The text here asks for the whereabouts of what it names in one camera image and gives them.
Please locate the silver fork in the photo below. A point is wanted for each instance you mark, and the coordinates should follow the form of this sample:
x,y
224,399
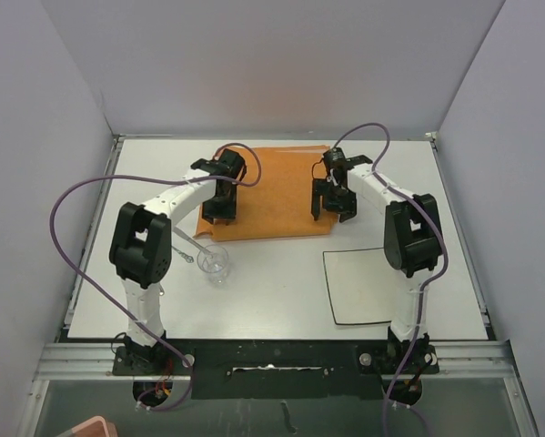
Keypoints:
x,y
187,258

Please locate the silver knife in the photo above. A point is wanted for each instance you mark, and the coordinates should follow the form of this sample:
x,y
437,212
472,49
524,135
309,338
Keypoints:
x,y
181,234

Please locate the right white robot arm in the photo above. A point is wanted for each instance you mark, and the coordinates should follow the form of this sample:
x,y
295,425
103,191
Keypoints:
x,y
412,238

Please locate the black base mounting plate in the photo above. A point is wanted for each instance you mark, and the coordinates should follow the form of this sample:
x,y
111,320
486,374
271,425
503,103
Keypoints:
x,y
279,369

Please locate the pink box corner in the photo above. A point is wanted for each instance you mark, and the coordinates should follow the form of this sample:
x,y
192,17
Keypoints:
x,y
96,426

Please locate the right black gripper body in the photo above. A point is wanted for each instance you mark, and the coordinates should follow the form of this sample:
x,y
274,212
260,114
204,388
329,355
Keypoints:
x,y
338,200

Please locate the white square plate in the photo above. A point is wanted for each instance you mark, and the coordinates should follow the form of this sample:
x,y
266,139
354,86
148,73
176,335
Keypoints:
x,y
360,285

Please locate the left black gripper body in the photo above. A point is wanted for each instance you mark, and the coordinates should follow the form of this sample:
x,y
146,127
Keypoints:
x,y
219,207

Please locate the clear plastic cup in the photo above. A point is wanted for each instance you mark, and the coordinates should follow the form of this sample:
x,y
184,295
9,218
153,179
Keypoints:
x,y
214,262

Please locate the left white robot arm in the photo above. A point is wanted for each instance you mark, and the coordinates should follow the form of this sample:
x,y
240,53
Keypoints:
x,y
141,248

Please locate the orange cloth placemat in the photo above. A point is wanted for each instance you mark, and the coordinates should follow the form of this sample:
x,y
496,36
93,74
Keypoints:
x,y
279,206

